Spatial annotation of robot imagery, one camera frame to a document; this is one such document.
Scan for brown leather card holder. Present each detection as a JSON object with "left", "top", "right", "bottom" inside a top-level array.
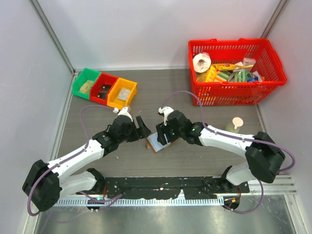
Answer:
[{"left": 146, "top": 132, "right": 172, "bottom": 154}]

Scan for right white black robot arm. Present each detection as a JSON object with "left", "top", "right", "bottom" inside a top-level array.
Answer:
[{"left": 156, "top": 107, "right": 285, "bottom": 193}]

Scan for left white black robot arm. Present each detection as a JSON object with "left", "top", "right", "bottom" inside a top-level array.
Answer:
[{"left": 22, "top": 115, "right": 151, "bottom": 216}]

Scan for silver card in yellow bin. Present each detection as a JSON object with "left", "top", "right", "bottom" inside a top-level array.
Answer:
[{"left": 117, "top": 88, "right": 131, "bottom": 101}]

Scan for black cards in red bin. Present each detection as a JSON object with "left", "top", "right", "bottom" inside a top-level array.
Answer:
[{"left": 97, "top": 84, "right": 112, "bottom": 99}]

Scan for gold cards in green bin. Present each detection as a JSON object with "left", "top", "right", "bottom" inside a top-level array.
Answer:
[{"left": 78, "top": 80, "right": 93, "bottom": 94}]

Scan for yellow plastic bin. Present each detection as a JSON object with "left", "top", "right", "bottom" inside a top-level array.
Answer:
[{"left": 107, "top": 78, "right": 137, "bottom": 110}]

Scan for red plastic bin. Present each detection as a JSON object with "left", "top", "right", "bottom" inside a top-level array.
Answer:
[{"left": 89, "top": 73, "right": 118, "bottom": 106}]

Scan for green bottle white cap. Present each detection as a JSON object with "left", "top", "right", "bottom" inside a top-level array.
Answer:
[{"left": 225, "top": 117, "right": 244, "bottom": 133}]

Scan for yellow snack packets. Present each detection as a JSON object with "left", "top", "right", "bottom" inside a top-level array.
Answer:
[{"left": 196, "top": 63, "right": 236, "bottom": 83}]

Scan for white tape roll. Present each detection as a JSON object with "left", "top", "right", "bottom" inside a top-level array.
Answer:
[{"left": 193, "top": 53, "right": 212, "bottom": 73}]

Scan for green white package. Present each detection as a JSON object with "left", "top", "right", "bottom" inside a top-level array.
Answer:
[{"left": 228, "top": 69, "right": 254, "bottom": 82}]

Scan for red shopping basket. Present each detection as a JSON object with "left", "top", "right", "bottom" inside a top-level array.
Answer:
[{"left": 188, "top": 38, "right": 287, "bottom": 106}]

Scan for blue white package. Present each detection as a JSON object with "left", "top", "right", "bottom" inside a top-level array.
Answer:
[{"left": 246, "top": 71, "right": 264, "bottom": 82}]

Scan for white pink box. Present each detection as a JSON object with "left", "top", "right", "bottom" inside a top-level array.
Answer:
[{"left": 235, "top": 58, "right": 256, "bottom": 69}]

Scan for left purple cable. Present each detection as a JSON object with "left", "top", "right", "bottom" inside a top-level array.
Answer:
[{"left": 27, "top": 105, "right": 122, "bottom": 218}]

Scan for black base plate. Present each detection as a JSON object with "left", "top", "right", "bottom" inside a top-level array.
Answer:
[{"left": 85, "top": 176, "right": 250, "bottom": 200}]

